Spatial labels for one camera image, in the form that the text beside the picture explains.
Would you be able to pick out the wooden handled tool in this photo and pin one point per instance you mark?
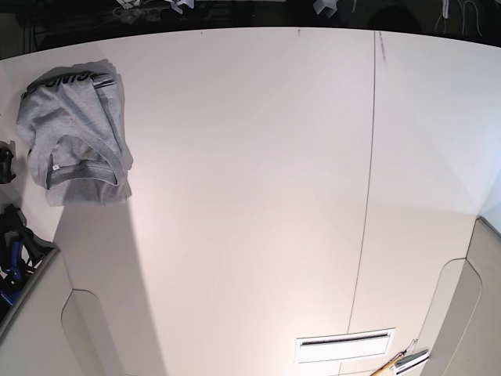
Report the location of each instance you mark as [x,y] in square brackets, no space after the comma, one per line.
[395,359]

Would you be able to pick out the blue black equipment pile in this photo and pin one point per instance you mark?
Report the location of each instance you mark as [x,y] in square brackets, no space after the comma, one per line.
[22,252]

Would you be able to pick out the black device at left edge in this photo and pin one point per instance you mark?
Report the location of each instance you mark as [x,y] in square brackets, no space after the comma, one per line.
[6,171]

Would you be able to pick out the grey T-shirt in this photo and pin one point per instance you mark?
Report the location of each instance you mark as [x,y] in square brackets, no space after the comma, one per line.
[72,121]

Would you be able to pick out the grey flat tool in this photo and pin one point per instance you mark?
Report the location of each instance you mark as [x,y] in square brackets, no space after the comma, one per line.
[408,363]

